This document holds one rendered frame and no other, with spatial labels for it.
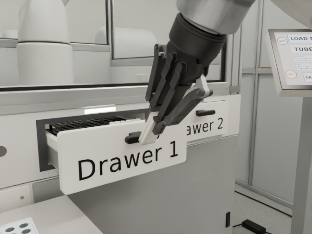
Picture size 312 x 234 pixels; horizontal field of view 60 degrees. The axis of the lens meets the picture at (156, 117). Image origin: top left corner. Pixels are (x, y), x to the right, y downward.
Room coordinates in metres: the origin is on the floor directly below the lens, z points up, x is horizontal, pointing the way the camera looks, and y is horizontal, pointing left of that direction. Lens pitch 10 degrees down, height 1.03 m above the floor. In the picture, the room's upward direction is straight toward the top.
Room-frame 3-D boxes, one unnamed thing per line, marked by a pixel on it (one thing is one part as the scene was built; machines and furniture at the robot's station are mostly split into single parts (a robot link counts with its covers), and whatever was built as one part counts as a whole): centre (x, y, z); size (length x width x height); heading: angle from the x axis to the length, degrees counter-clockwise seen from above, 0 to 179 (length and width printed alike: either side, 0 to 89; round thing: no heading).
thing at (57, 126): (0.69, 0.17, 0.87); 0.22 x 0.18 x 0.06; 37
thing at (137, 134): (0.51, 0.03, 0.91); 0.07 x 0.04 x 0.01; 127
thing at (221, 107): (0.82, -0.12, 0.87); 0.29 x 0.02 x 0.11; 127
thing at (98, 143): (0.53, 0.05, 0.87); 0.29 x 0.02 x 0.11; 127
